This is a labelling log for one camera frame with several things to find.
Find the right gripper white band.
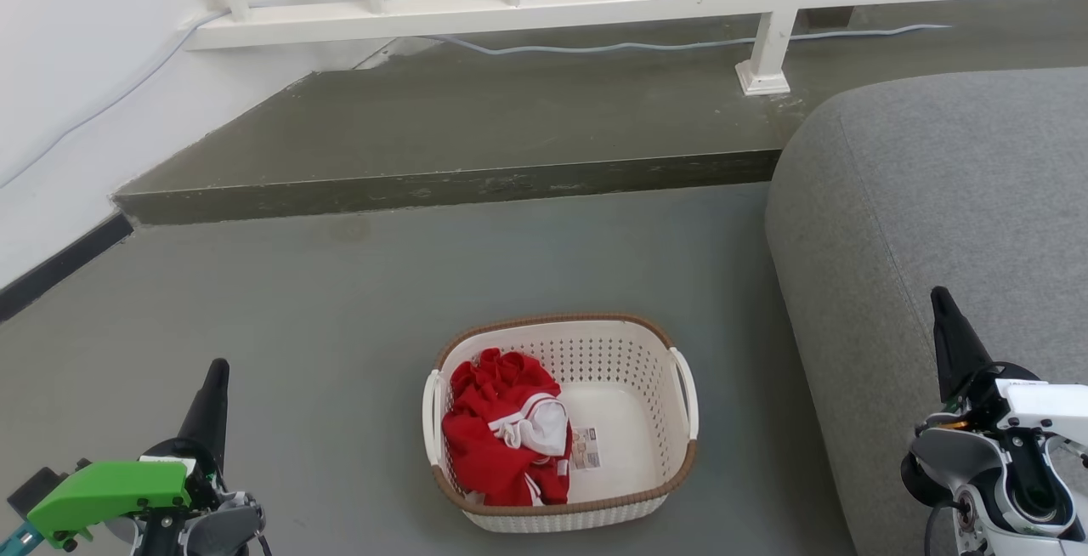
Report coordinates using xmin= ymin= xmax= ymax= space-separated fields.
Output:
xmin=930 ymin=286 xmax=1088 ymax=448

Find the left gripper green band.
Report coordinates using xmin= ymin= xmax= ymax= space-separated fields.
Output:
xmin=25 ymin=358 xmax=232 ymax=556

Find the white plastic laundry basket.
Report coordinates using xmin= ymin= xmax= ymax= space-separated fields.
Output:
xmin=422 ymin=312 xmax=700 ymax=534

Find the grey fabric sofa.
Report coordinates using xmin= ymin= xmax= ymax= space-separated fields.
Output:
xmin=764 ymin=68 xmax=1088 ymax=556

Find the red and white garment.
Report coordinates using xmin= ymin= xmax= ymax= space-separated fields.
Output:
xmin=441 ymin=348 xmax=573 ymax=508

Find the small printed paper label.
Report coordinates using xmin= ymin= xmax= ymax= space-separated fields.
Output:
xmin=570 ymin=426 xmax=602 ymax=471

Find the raised grey concrete step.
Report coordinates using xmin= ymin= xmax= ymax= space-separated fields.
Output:
xmin=111 ymin=0 xmax=1088 ymax=226

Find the white wooden railing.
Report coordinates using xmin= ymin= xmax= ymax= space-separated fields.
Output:
xmin=184 ymin=0 xmax=1088 ymax=97

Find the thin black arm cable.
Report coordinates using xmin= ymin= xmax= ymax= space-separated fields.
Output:
xmin=921 ymin=501 xmax=955 ymax=556

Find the black wall baseboard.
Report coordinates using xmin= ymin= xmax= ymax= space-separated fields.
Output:
xmin=0 ymin=213 xmax=135 ymax=324

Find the pale grey floor cable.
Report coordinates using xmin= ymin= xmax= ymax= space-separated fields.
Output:
xmin=0 ymin=9 xmax=953 ymax=191

